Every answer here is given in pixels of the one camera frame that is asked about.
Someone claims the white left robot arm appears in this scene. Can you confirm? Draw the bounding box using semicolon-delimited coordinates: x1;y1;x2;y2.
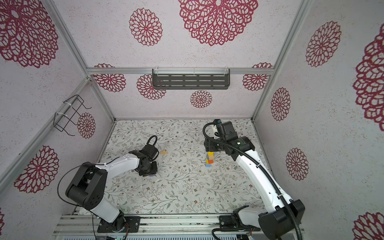
65;144;159;225

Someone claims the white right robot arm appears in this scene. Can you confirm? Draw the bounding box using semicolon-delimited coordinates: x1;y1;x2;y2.
202;119;305;240

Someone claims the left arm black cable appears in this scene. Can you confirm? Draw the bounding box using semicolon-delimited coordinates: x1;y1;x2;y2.
145;134;160;160

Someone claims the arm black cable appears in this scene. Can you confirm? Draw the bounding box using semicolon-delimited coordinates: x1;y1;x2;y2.
202;122;303;240
145;134;160;160

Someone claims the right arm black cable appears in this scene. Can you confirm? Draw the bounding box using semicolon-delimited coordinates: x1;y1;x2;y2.
202;122;303;240

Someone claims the dark grey wall shelf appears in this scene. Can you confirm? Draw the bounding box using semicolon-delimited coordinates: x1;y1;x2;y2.
152;69;231;90

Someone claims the black wire wall basket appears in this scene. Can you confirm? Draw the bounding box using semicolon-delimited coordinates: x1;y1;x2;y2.
53;95;91;137

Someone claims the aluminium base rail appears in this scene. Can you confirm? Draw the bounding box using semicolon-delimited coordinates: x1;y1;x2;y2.
53;213;305;236

